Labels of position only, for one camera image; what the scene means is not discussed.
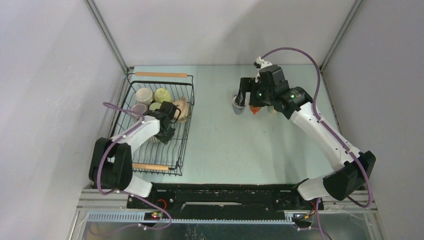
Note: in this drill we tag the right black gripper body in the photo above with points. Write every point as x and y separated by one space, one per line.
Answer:
261 97

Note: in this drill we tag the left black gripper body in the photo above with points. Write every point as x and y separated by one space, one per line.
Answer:
165 135

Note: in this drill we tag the seashell coral print mug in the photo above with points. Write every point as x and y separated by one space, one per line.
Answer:
272 110

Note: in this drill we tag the small orange cup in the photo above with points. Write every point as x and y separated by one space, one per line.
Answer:
254 109

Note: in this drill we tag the grey-blue small cup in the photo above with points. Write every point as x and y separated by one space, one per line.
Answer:
238 108

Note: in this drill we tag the white ribbed mug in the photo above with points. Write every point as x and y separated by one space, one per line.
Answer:
154 140

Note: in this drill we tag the light green cup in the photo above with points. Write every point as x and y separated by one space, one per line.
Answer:
155 106

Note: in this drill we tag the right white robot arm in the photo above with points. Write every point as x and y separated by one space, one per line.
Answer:
351 167

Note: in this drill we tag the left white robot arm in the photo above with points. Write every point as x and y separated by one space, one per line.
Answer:
112 159

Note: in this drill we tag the peach teapot-shaped cup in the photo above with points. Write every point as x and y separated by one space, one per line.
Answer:
182 112

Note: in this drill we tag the mauve cup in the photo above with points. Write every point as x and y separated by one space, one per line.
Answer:
138 110

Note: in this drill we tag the yellow-green cup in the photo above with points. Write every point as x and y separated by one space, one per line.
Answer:
162 95

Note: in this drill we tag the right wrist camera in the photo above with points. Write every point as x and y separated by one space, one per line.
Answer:
261 63

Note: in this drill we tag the black wire dish rack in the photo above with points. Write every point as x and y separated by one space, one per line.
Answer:
154 156

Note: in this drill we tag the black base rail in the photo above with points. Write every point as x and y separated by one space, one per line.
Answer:
230 202

